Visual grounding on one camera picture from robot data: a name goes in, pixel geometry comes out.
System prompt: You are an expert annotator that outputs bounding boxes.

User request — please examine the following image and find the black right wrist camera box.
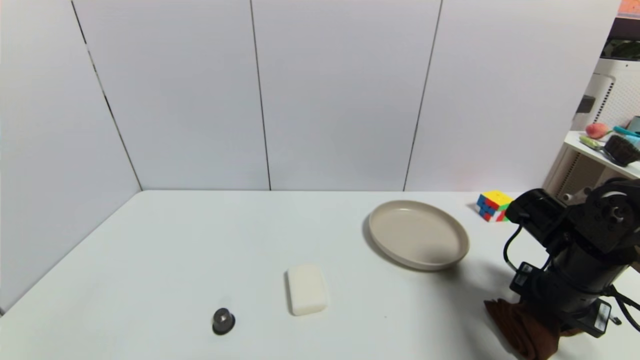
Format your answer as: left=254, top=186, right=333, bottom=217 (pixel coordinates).
left=505, top=188, right=569, bottom=245

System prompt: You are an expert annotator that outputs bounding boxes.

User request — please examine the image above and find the dark brown folded cloth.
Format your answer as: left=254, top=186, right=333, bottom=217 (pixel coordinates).
left=484, top=298, right=583, bottom=360

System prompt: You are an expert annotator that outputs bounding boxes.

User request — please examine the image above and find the green handled brush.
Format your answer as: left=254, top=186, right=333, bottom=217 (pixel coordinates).
left=579, top=135, right=608, bottom=151

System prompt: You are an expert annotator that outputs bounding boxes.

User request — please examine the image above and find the black scrub brush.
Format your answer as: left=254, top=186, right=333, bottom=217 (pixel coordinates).
left=603, top=134, right=640, bottom=168

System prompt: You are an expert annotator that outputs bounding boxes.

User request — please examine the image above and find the dark brown coffee capsule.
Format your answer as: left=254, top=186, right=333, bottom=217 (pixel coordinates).
left=212, top=307, right=236, bottom=336

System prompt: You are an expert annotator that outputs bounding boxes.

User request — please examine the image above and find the white perforated pegboard panel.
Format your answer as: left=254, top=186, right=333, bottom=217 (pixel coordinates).
left=572, top=57, right=640, bottom=132

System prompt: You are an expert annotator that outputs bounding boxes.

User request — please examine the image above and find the multicoloured puzzle cube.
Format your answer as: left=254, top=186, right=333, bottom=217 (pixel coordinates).
left=476, top=190, right=514, bottom=223

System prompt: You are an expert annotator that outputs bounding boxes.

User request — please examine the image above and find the black looped camera cable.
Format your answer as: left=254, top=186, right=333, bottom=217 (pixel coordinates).
left=502, top=222, right=526, bottom=274

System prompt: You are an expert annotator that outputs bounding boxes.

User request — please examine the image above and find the white soap bar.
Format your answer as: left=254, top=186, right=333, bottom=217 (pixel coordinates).
left=286, top=263, right=329, bottom=317

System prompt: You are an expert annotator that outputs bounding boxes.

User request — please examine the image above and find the white shelf table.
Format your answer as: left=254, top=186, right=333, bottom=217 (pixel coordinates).
left=542, top=130, right=640, bottom=202

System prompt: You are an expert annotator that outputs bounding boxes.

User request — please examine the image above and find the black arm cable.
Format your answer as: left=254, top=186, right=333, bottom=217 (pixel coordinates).
left=606, top=286, right=640, bottom=333

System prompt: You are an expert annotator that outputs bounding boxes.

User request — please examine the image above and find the beige round plate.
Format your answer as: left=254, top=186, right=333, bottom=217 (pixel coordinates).
left=368, top=200, right=471, bottom=272

